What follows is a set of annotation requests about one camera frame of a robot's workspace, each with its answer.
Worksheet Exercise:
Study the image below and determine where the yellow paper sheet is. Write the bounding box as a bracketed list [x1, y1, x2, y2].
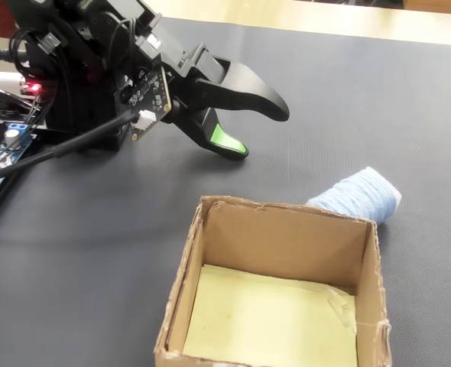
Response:
[182, 263, 359, 367]

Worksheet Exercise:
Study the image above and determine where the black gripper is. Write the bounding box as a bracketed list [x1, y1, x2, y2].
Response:
[148, 15, 290, 161]

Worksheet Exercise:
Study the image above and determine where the dark grey mat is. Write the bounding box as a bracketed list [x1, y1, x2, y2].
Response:
[0, 17, 451, 367]

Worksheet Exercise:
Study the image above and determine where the thick black camera cable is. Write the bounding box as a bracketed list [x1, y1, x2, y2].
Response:
[0, 111, 139, 190]

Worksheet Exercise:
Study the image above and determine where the clear tape strip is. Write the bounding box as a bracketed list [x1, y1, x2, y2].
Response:
[324, 286, 359, 334]

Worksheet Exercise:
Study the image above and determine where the open cardboard box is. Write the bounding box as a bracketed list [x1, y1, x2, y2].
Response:
[153, 195, 394, 367]

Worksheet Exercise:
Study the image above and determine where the black camera circuit board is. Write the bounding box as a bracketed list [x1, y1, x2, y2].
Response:
[113, 67, 173, 143]

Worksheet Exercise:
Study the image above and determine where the black servo wire bundle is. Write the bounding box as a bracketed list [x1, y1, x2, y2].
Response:
[9, 28, 73, 154]

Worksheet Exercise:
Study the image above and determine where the black power plug cable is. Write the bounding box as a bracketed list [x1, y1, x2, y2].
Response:
[0, 48, 30, 64]

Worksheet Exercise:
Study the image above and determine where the light blue yarn-wrapped block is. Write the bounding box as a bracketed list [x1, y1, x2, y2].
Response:
[307, 166, 402, 226]

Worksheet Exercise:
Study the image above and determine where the thin black wire loop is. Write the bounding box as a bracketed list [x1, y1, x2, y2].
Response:
[109, 18, 139, 87]

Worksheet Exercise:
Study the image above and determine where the circuit board with power plug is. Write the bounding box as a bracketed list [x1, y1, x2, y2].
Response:
[18, 76, 46, 97]

